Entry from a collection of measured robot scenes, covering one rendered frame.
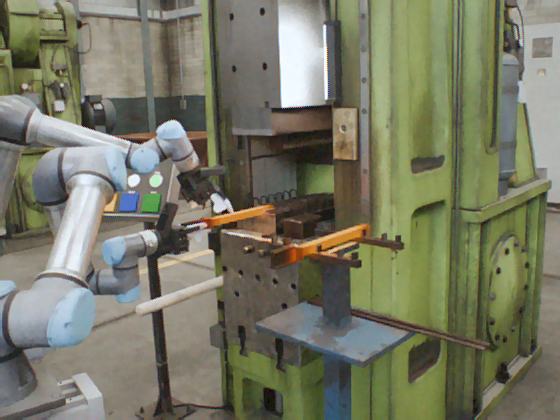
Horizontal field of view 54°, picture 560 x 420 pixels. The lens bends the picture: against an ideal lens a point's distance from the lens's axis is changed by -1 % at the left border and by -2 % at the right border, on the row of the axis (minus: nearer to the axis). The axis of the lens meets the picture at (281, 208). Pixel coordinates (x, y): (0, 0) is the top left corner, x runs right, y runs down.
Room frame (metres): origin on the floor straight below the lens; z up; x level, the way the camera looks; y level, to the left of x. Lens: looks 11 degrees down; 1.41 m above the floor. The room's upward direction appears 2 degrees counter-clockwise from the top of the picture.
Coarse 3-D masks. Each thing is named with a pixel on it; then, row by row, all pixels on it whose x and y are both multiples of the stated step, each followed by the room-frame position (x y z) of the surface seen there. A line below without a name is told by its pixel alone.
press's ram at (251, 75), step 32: (224, 0) 2.09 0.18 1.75; (256, 0) 1.99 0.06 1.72; (288, 0) 1.96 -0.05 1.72; (320, 0) 2.09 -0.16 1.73; (224, 32) 2.10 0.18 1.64; (256, 32) 1.99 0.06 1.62; (288, 32) 1.95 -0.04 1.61; (320, 32) 2.09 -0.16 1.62; (224, 64) 2.10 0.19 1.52; (256, 64) 1.99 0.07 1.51; (288, 64) 1.95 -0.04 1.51; (320, 64) 2.08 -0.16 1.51; (224, 96) 2.11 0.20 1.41; (256, 96) 2.00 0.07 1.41; (288, 96) 1.95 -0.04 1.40; (320, 96) 2.08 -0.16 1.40
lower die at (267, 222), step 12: (324, 192) 2.32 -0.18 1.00; (276, 204) 2.10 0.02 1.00; (300, 204) 2.12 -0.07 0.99; (312, 204) 2.11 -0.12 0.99; (324, 204) 2.17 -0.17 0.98; (264, 216) 1.99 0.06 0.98; (276, 216) 1.96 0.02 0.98; (288, 216) 2.01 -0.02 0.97; (324, 216) 2.17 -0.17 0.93; (240, 228) 2.07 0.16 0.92; (264, 228) 1.99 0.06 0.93; (276, 228) 1.96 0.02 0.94
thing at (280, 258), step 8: (344, 232) 1.59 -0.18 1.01; (352, 232) 1.60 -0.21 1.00; (368, 232) 1.66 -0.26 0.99; (320, 240) 1.51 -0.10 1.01; (328, 240) 1.52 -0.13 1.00; (336, 240) 1.55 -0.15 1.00; (344, 240) 1.57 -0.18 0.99; (280, 248) 1.40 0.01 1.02; (288, 248) 1.40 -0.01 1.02; (296, 248) 1.42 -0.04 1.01; (304, 248) 1.44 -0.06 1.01; (312, 248) 1.47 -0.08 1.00; (272, 256) 1.37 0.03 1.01; (280, 256) 1.38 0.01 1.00; (288, 256) 1.41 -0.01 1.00; (296, 256) 1.42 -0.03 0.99; (272, 264) 1.37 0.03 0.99; (280, 264) 1.38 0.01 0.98; (288, 264) 1.40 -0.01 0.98
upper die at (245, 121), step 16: (240, 112) 2.05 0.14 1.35; (256, 112) 2.00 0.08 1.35; (272, 112) 1.96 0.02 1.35; (288, 112) 2.02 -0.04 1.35; (304, 112) 2.09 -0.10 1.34; (320, 112) 2.16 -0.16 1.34; (240, 128) 2.06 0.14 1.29; (256, 128) 2.00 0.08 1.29; (272, 128) 1.96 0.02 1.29; (288, 128) 2.02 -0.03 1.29; (304, 128) 2.09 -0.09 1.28; (320, 128) 2.16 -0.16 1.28
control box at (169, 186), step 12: (168, 168) 2.24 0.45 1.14; (144, 180) 2.24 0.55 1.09; (168, 180) 2.21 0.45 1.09; (120, 192) 2.24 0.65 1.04; (132, 192) 2.23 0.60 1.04; (144, 192) 2.21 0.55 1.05; (156, 192) 2.20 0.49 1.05; (168, 192) 2.18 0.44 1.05; (108, 216) 2.22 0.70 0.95; (120, 216) 2.20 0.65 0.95; (132, 216) 2.18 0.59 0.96; (144, 216) 2.16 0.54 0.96; (156, 216) 2.15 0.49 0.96
